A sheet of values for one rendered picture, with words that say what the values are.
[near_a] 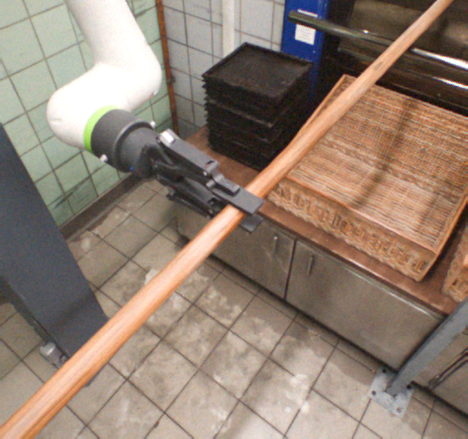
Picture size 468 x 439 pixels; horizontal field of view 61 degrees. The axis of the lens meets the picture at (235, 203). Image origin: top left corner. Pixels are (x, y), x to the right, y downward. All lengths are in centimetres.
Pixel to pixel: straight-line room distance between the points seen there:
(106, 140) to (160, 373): 123
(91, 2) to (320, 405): 149
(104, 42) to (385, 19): 99
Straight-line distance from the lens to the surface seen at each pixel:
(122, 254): 203
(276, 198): 136
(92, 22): 72
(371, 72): 85
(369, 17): 150
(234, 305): 182
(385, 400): 176
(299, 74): 141
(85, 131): 68
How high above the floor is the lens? 162
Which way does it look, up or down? 48 degrees down
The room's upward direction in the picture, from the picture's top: straight up
